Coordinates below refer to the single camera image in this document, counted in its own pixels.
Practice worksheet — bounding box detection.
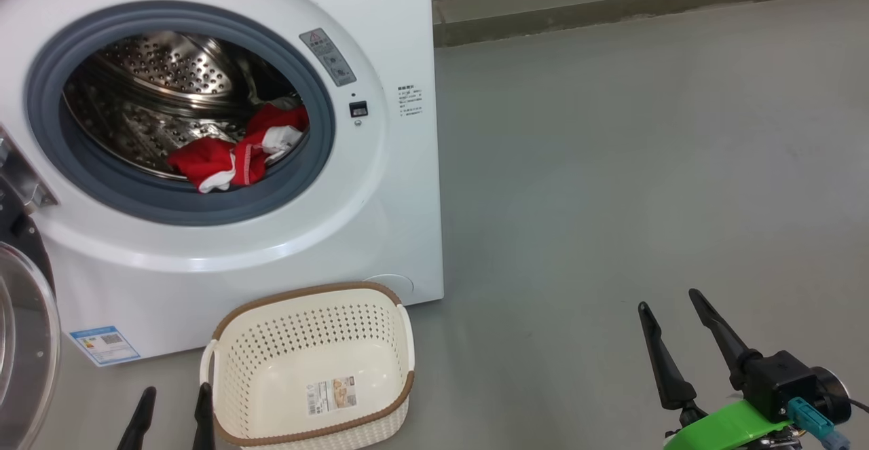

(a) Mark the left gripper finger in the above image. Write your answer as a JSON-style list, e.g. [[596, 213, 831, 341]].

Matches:
[[117, 387, 157, 450], [193, 383, 217, 450]]

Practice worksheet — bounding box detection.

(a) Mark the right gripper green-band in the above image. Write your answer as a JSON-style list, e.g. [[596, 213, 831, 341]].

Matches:
[[637, 288, 795, 450]]

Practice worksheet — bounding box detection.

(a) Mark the round glass washing machine door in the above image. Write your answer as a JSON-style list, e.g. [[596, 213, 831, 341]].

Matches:
[[0, 124, 62, 450]]

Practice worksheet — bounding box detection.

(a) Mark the red and white garment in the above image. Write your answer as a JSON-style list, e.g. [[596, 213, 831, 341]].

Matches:
[[167, 102, 310, 194]]

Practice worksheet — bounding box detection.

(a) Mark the cream perforated laundry basket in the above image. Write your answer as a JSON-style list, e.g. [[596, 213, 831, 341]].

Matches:
[[200, 282, 416, 450]]

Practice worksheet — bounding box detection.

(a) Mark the basket product label sticker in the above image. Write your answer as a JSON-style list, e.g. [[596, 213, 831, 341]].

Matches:
[[307, 377, 358, 416]]

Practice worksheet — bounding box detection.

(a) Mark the grey rubber door gasket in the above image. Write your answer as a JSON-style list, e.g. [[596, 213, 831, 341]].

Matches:
[[26, 0, 337, 227]]

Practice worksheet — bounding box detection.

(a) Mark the metal door hinge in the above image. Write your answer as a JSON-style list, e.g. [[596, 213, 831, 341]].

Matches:
[[0, 128, 58, 213]]

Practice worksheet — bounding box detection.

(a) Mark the white front-load washing machine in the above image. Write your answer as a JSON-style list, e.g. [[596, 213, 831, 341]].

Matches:
[[0, 0, 445, 368]]

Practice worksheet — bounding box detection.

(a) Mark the blue energy label sticker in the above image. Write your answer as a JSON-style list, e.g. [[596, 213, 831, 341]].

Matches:
[[69, 326, 141, 367]]

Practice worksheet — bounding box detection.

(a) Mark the round white filter cover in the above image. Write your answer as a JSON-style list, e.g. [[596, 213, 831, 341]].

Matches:
[[362, 274, 414, 300]]

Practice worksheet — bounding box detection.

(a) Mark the perforated steel drum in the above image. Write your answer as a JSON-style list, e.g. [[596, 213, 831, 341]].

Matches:
[[62, 31, 303, 183]]

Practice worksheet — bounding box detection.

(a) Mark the grey warning label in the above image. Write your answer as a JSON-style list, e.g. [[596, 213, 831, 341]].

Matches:
[[299, 27, 358, 88]]

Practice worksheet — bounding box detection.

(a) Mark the teal cable connector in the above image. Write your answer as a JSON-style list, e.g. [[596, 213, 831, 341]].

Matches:
[[788, 398, 851, 450]]

